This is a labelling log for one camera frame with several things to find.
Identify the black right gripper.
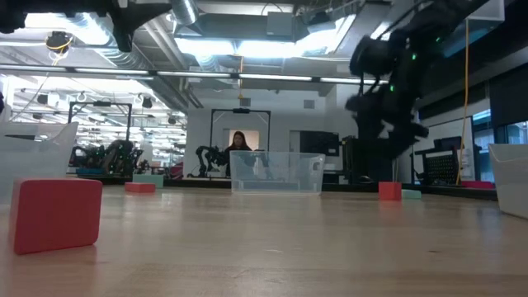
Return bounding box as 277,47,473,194
346,92,430,161

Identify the black cabinet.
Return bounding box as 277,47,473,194
342,135,393,185

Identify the person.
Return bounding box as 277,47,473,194
224,130,253,178

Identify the yellow cable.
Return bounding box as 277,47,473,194
455,18,471,186

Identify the thin red block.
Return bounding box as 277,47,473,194
125,182,157,194

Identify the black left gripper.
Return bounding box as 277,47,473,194
40,0,172,53

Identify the silver round ventilation duct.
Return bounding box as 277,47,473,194
167,0,197,26

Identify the black monitor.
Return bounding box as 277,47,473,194
295,130,342,157

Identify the red bag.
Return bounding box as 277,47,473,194
460,180,496,191

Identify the whiteboard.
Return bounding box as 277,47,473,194
411,116,475,182

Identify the large red block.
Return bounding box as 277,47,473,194
11,177,104,256

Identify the clear plastic bin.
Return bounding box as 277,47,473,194
488,143,528,219
0,121,79,205
229,150,326,196

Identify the black aluminium table frame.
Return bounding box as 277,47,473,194
61,175,498,202

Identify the black ceiling cord reel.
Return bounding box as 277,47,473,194
45,31,75,54

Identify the black gantry frame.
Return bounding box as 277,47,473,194
68,101,133,166
209,108,272,154

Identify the small red cube block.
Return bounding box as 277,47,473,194
378,181,403,202

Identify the teal rectangular block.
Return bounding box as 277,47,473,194
131,173,165,190

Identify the black pegboard cart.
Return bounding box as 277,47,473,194
412,135,465,186

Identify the long ceiling light bar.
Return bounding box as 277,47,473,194
0,64,391,87

